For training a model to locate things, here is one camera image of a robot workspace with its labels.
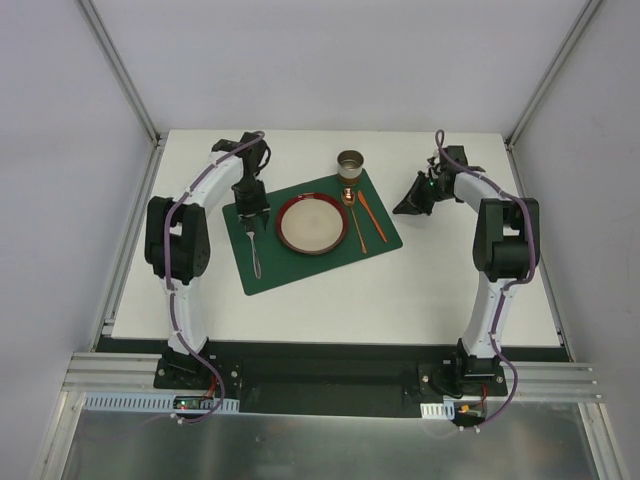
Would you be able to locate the silver fork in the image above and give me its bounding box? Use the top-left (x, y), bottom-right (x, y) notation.
top-left (246, 231), bottom-right (262, 279)

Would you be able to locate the red rimmed beige plate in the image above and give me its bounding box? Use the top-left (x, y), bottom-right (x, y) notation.
top-left (276, 192), bottom-right (349, 256)

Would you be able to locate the orange knife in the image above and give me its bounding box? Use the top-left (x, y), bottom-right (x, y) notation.
top-left (357, 190), bottom-right (388, 243)

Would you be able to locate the green placemat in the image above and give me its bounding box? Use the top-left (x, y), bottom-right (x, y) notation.
top-left (222, 170), bottom-right (403, 296)

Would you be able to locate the copper spoon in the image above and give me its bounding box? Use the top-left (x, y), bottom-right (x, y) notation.
top-left (341, 187), bottom-right (368, 254)

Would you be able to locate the steel cup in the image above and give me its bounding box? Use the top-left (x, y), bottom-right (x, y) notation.
top-left (336, 150), bottom-right (364, 186)

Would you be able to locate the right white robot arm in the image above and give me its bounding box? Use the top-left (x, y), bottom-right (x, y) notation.
top-left (393, 145), bottom-right (540, 398)

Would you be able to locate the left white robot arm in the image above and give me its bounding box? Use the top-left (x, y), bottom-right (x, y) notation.
top-left (144, 131), bottom-right (271, 389)

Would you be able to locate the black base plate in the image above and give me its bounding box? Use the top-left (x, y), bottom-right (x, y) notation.
top-left (153, 341), bottom-right (507, 418)

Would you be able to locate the right white cable duct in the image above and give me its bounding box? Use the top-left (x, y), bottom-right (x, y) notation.
top-left (420, 401), bottom-right (455, 421)

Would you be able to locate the white cable duct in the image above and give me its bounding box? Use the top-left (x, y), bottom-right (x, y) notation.
top-left (84, 393), bottom-right (218, 415)
top-left (420, 401), bottom-right (455, 421)

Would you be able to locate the aluminium front rail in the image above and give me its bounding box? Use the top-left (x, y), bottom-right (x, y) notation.
top-left (62, 352), bottom-right (604, 403)

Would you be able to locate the right aluminium frame post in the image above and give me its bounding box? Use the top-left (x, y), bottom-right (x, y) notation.
top-left (505, 0), bottom-right (605, 152)

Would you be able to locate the aluminium frame post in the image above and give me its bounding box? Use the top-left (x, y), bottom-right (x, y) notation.
top-left (74, 0), bottom-right (169, 149)
top-left (505, 0), bottom-right (605, 152)

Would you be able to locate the left white cable duct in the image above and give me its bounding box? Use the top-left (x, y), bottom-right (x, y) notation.
top-left (84, 393), bottom-right (218, 415)

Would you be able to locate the left aluminium frame post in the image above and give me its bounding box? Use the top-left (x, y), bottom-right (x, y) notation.
top-left (74, 0), bottom-right (169, 149)

